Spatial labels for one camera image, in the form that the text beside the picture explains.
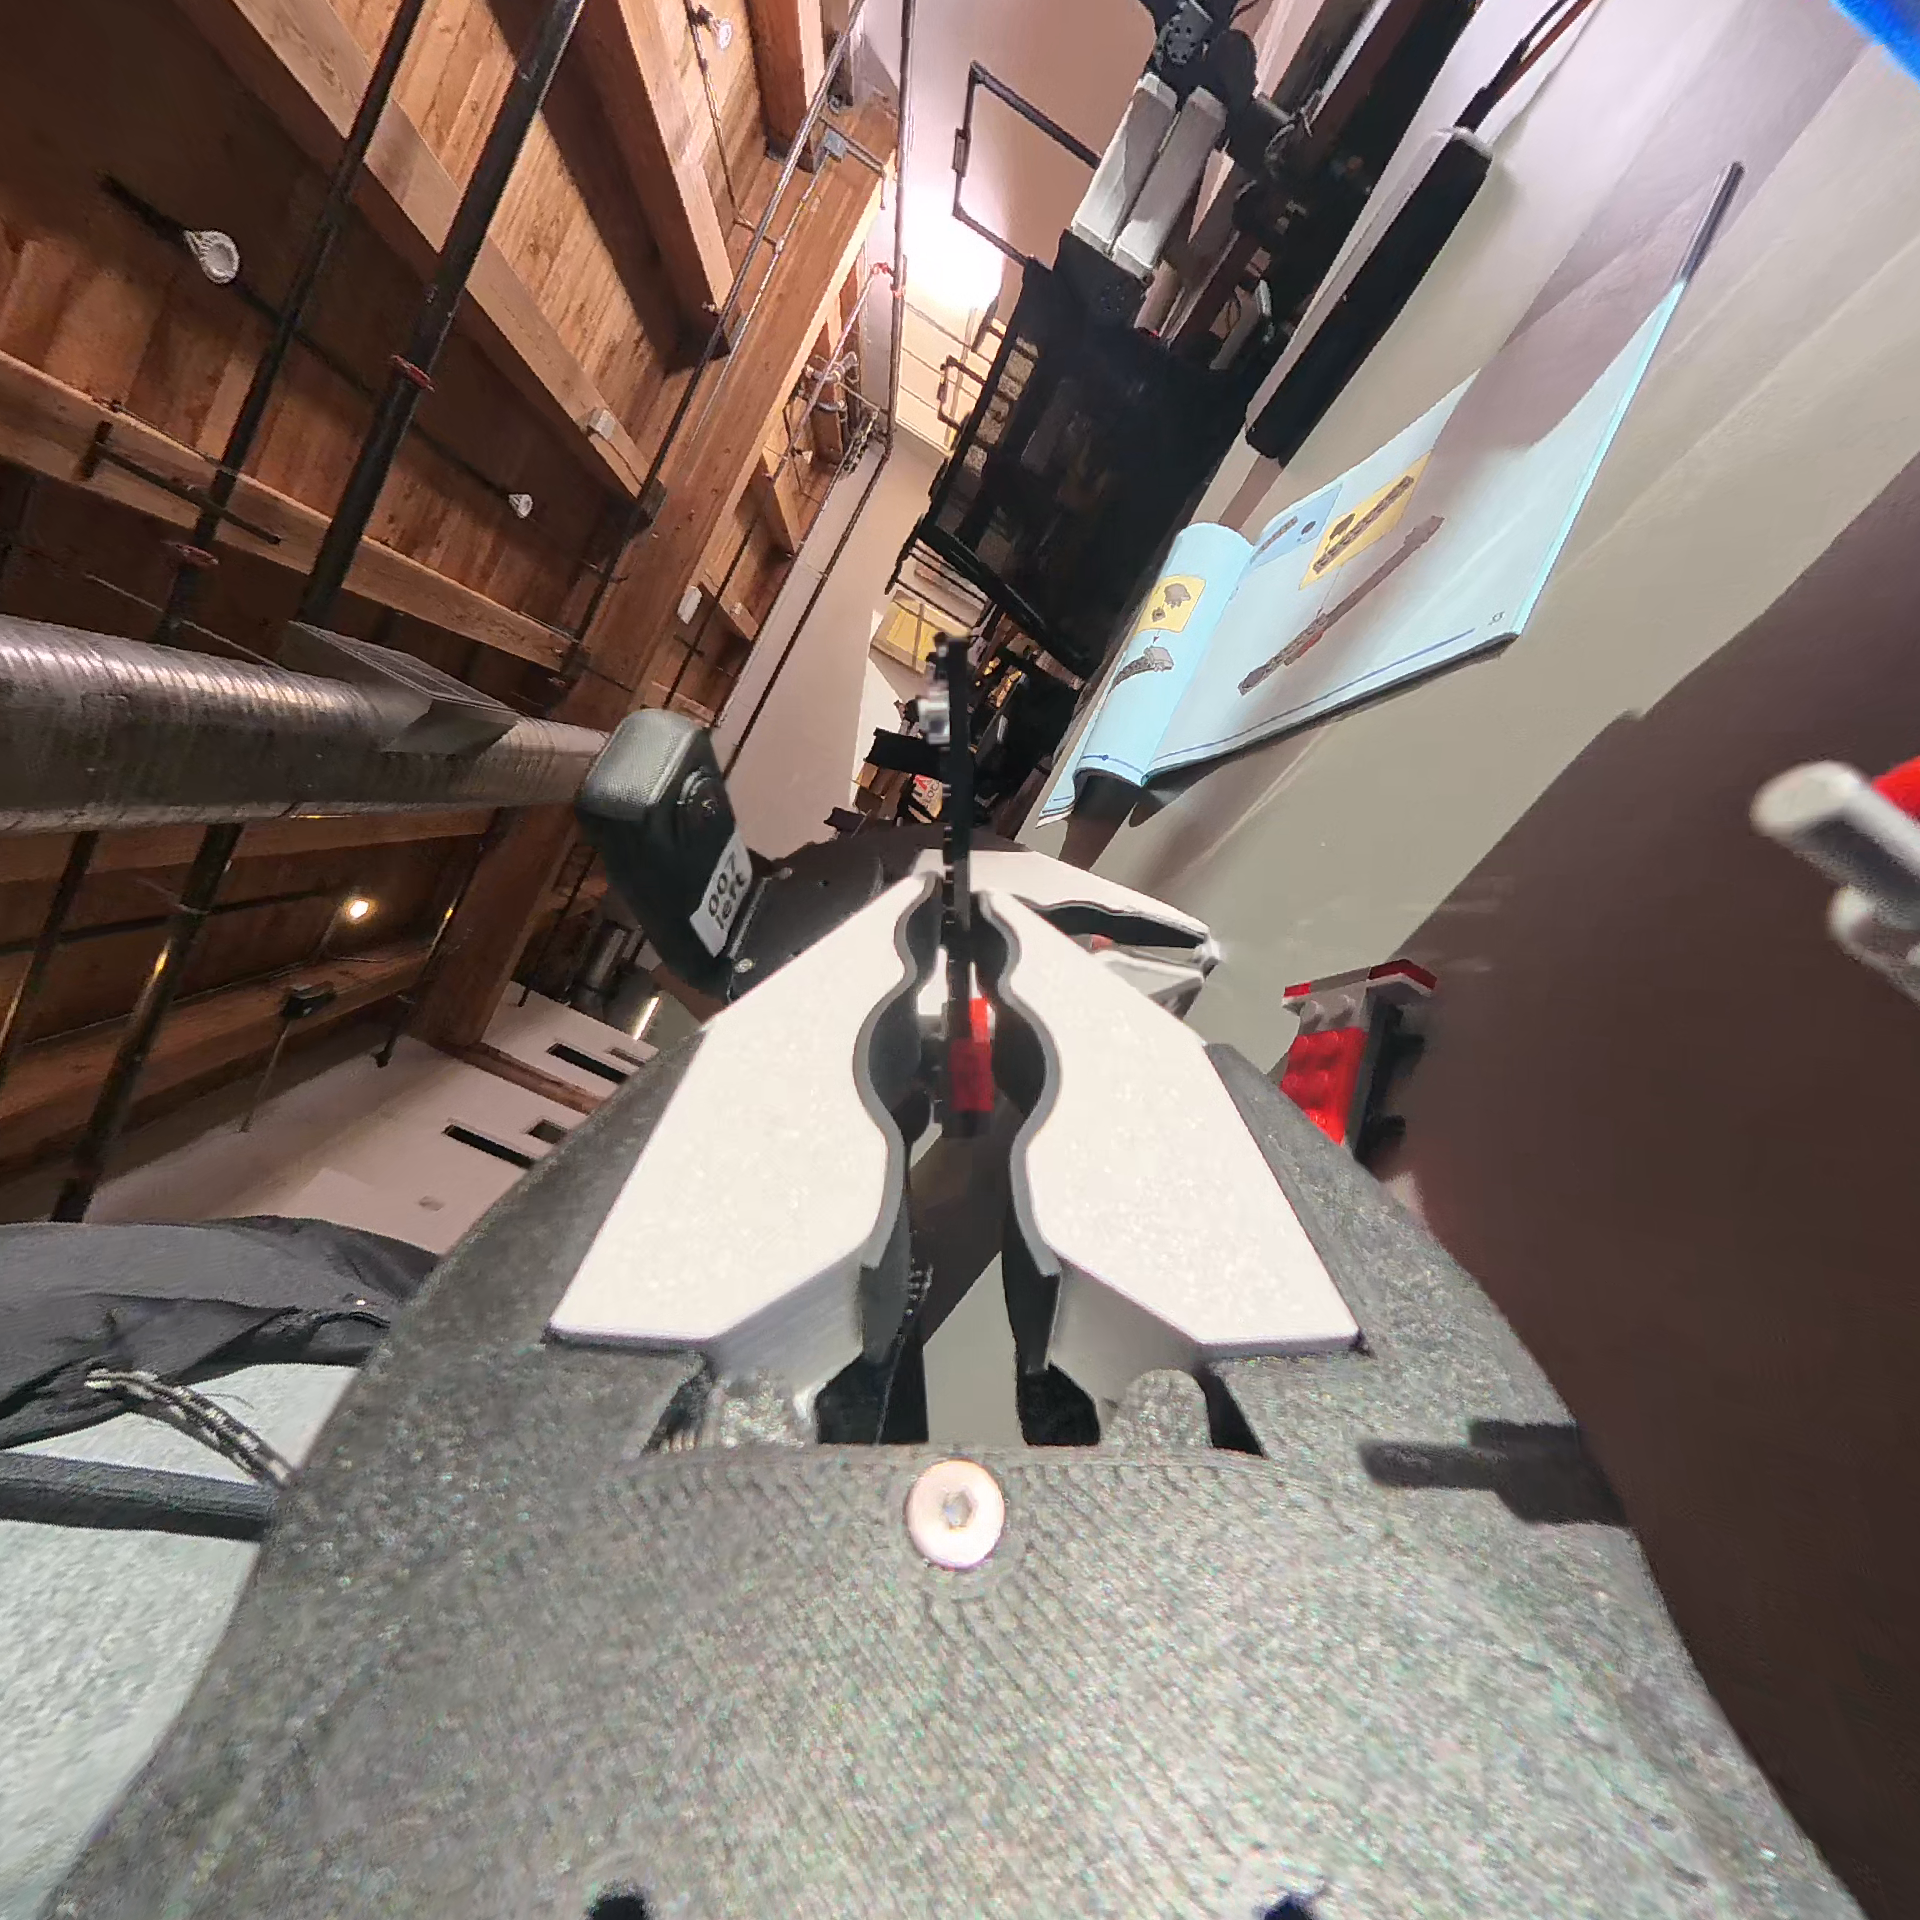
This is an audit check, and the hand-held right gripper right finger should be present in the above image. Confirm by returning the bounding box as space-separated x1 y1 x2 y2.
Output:
978 883 1362 1408

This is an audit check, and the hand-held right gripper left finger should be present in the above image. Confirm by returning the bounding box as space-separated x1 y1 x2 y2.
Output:
549 873 951 1422

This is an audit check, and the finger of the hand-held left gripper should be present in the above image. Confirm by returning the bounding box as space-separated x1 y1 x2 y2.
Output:
991 855 1211 946
1080 919 1224 1037

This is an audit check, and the black toy brick beam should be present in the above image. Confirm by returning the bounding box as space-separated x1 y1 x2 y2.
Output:
920 631 1003 1134

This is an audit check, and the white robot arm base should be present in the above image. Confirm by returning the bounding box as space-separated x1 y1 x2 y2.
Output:
1073 71 1225 279

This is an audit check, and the grey desk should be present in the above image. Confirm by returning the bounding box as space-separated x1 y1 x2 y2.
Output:
1035 0 1920 1920

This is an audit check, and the small red brick assembly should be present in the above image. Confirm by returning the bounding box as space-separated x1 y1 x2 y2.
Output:
1280 960 1445 1171

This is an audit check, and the light blue instruction booklet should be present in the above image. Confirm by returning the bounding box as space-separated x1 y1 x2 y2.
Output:
1035 162 1745 825

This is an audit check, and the black power strip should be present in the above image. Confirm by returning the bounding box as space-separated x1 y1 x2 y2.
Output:
1247 128 1503 465

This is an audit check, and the toy brick truck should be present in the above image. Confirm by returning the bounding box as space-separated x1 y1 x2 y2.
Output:
1751 753 1920 998

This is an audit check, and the black wire rack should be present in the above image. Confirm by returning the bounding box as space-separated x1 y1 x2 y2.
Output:
896 231 1279 683

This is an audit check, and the black drawstring bag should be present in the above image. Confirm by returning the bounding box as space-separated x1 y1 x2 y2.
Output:
0 1215 442 1546

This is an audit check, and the silver ventilation duct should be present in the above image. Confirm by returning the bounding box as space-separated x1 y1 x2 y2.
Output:
0 615 618 835

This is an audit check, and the power cable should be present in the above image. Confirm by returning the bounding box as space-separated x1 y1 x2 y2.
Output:
1456 0 1596 137

